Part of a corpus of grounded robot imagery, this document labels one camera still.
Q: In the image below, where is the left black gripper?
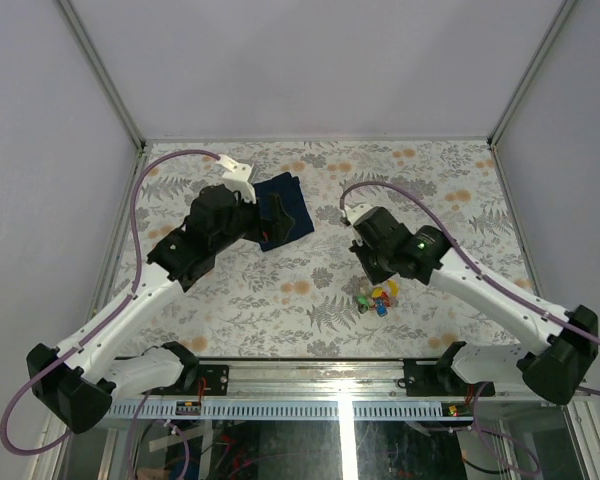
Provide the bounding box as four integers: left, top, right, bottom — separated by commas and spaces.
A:
212, 189, 294, 255

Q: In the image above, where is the keyring with tagged keys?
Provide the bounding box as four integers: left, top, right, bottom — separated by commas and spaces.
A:
353, 279, 398, 317

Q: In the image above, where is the key with yellow tag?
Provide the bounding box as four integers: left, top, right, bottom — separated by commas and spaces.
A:
371, 280, 400, 298

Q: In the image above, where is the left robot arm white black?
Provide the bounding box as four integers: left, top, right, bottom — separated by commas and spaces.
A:
26, 176, 313, 434

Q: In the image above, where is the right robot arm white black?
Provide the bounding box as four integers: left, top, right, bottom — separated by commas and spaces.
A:
344, 204, 598, 405

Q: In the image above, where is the folded navy blue cloth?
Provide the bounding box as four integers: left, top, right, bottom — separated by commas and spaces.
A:
254, 172, 314, 252

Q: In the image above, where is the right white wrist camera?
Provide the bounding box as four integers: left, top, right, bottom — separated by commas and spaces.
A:
340, 203, 374, 226

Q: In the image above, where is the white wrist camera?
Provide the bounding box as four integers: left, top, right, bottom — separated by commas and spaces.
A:
216, 154, 257, 204
340, 203, 374, 226

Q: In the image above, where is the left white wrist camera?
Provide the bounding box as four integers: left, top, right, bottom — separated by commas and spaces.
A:
216, 154, 257, 204

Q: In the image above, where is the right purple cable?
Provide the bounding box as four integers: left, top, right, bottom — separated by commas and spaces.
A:
338, 180, 600, 476

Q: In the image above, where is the purple cable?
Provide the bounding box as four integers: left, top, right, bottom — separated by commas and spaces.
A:
0, 149, 221, 456
338, 180, 600, 476

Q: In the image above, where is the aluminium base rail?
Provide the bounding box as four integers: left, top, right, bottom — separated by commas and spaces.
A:
117, 359, 477, 402

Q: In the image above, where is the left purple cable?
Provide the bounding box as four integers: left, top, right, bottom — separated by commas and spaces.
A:
0, 149, 221, 456

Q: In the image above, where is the slotted white cable duct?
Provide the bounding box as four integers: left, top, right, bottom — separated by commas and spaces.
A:
105, 398, 472, 422

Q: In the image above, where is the left aluminium frame post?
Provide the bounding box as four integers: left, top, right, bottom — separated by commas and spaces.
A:
53, 0, 146, 151

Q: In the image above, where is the aluminium frame post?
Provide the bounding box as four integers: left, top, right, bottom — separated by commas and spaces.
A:
487, 0, 580, 147
53, 0, 146, 151

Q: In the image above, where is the right aluminium frame post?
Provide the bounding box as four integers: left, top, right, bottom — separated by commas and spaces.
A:
487, 0, 580, 147

